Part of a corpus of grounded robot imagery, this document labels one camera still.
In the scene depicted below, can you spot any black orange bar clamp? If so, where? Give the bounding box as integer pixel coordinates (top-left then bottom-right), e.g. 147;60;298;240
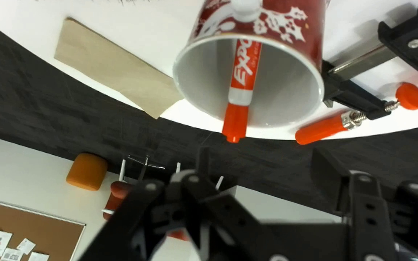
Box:
294;5;418;148

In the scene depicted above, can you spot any cork pin board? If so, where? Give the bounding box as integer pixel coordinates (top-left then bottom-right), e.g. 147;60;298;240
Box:
0;195;88;261

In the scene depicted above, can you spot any brown sandpaper sheet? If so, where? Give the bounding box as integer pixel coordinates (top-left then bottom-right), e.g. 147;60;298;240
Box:
53;16;185;121

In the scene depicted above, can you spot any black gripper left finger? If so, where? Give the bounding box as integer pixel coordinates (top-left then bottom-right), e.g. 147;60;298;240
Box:
78;147;274;261

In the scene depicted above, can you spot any red white marker pen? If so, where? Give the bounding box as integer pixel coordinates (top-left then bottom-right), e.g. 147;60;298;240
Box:
221;38;265;145

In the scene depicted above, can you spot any orange round pouf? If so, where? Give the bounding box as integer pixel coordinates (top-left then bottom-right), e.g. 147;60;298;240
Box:
66;151;110;192

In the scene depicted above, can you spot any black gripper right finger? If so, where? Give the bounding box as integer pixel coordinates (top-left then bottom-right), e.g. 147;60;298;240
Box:
311;150;418;261

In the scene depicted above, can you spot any red white patterned mug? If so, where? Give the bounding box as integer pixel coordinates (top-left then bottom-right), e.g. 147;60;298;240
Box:
172;0;329;131

